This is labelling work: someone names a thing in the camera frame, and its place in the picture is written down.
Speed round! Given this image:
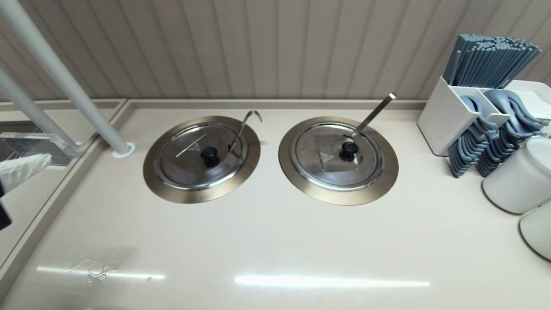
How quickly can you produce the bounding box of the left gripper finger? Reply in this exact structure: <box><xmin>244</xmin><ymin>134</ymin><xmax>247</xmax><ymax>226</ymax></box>
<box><xmin>0</xmin><ymin>153</ymin><xmax>53</xmax><ymax>193</ymax></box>

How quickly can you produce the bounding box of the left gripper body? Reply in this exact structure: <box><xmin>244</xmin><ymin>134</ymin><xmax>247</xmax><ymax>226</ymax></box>
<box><xmin>0</xmin><ymin>202</ymin><xmax>12</xmax><ymax>231</ymax></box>

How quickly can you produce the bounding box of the left steel pot lid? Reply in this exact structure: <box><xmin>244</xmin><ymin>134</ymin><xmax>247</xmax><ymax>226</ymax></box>
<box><xmin>143</xmin><ymin>115</ymin><xmax>261</xmax><ymax>204</ymax></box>

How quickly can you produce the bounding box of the steel pot lid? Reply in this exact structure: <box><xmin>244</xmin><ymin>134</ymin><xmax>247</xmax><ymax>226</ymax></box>
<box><xmin>278</xmin><ymin>116</ymin><xmax>399</xmax><ymax>206</ymax></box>
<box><xmin>143</xmin><ymin>115</ymin><xmax>261</xmax><ymax>204</ymax></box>

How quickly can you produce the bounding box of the stainless lid with black knob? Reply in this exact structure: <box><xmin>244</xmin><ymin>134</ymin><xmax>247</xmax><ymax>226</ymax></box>
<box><xmin>154</xmin><ymin>123</ymin><xmax>249</xmax><ymax>191</ymax></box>
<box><xmin>289</xmin><ymin>122</ymin><xmax>384</xmax><ymax>192</ymax></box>

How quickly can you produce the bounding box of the right steel pot lid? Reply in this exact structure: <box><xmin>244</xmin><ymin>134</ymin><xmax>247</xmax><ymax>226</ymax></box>
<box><xmin>278</xmin><ymin>116</ymin><xmax>399</xmax><ymax>206</ymax></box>

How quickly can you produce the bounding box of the dark metal grille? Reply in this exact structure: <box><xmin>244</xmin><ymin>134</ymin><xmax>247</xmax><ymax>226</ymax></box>
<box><xmin>0</xmin><ymin>123</ymin><xmax>74</xmax><ymax>167</ymax></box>

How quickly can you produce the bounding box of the clear acrylic block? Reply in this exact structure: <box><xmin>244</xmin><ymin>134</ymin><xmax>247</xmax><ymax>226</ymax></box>
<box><xmin>0</xmin><ymin>131</ymin><xmax>83</xmax><ymax>167</ymax></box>

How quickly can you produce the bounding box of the thin pale grey pole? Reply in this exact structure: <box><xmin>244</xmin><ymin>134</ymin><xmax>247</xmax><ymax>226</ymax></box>
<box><xmin>0</xmin><ymin>69</ymin><xmax>80</xmax><ymax>151</ymax></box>

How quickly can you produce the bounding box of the thick pale grey pole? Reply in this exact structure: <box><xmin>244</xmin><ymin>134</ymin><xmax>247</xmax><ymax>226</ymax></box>
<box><xmin>0</xmin><ymin>0</ymin><xmax>130</xmax><ymax>154</ymax></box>

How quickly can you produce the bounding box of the white round pole flange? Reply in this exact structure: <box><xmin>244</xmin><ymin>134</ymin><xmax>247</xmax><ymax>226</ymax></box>
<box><xmin>112</xmin><ymin>141</ymin><xmax>136</xmax><ymax>158</ymax></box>

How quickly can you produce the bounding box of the white cutlery holder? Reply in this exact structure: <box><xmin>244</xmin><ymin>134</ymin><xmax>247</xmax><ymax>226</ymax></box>
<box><xmin>417</xmin><ymin>76</ymin><xmax>511</xmax><ymax>157</ymax></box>

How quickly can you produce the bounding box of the grey spoons stack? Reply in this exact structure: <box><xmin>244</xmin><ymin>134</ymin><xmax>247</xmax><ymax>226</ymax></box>
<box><xmin>476</xmin><ymin>89</ymin><xmax>551</xmax><ymax>177</ymax></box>
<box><xmin>448</xmin><ymin>96</ymin><xmax>500</xmax><ymax>178</ymax></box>

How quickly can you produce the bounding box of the grey chopsticks bundle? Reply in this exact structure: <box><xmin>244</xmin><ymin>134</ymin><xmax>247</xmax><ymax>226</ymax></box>
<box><xmin>443</xmin><ymin>34</ymin><xmax>543</xmax><ymax>90</ymax></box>

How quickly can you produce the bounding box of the white round container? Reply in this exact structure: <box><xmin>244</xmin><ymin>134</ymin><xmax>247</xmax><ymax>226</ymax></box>
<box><xmin>482</xmin><ymin>136</ymin><xmax>551</xmax><ymax>215</ymax></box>
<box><xmin>519</xmin><ymin>200</ymin><xmax>551</xmax><ymax>261</ymax></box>

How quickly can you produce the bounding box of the hooked steel ladle handle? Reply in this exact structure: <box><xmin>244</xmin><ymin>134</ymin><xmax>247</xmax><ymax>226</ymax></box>
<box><xmin>228</xmin><ymin>110</ymin><xmax>263</xmax><ymax>153</ymax></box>

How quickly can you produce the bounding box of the straight steel ladle handle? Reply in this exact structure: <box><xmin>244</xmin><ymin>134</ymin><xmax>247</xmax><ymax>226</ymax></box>
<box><xmin>351</xmin><ymin>93</ymin><xmax>397</xmax><ymax>139</ymax></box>

